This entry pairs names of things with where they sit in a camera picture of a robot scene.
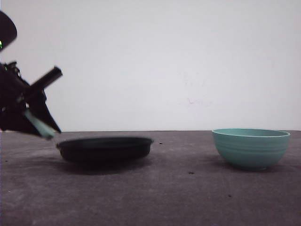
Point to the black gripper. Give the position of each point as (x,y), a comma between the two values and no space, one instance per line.
(25,115)

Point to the black frying pan green handle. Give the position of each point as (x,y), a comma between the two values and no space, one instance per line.
(103,149)

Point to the green ceramic bowl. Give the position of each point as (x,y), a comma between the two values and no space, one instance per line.
(251,149)

